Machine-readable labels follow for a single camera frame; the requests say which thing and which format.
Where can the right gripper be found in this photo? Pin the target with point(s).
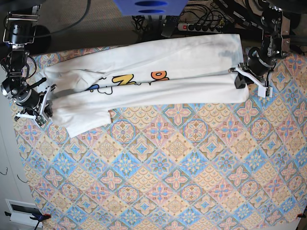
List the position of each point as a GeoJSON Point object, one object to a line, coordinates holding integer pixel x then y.
{"type": "Point", "coordinates": [33, 102]}

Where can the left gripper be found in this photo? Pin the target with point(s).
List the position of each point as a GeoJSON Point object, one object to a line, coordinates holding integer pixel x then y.
{"type": "Point", "coordinates": [257, 66]}

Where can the white printed T-shirt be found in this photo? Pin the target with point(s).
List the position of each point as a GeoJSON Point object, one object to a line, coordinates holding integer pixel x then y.
{"type": "Point", "coordinates": [183, 70]}

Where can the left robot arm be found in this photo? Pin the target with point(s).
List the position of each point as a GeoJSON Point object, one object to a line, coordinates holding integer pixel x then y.
{"type": "Point", "coordinates": [275, 45]}

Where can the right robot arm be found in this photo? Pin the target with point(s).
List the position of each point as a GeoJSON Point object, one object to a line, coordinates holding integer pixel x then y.
{"type": "Point", "coordinates": [20, 29]}

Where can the white power strip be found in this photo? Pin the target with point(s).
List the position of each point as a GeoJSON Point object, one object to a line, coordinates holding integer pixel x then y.
{"type": "Point", "coordinates": [199, 28]}

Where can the patterned tablecloth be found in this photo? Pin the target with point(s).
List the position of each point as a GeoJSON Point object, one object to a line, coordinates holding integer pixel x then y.
{"type": "Point", "coordinates": [178, 167]}

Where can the blue clamp lower left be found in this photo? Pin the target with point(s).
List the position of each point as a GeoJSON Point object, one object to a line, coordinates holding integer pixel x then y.
{"type": "Point", "coordinates": [39, 216]}

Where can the blue plastic box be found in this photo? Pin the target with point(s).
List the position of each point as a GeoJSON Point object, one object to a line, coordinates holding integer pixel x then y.
{"type": "Point", "coordinates": [151, 7]}

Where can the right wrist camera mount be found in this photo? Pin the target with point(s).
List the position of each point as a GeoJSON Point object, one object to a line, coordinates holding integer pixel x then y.
{"type": "Point", "coordinates": [40, 120]}

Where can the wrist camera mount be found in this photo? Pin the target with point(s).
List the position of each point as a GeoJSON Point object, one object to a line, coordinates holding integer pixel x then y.
{"type": "Point", "coordinates": [40, 120]}
{"type": "Point", "coordinates": [264, 88]}

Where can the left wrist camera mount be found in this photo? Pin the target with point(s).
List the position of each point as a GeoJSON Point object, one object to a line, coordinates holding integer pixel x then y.
{"type": "Point", "coordinates": [264, 88]}

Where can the white wall outlet plate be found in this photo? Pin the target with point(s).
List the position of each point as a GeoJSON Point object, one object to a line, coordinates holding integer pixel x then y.
{"type": "Point", "coordinates": [25, 208]}

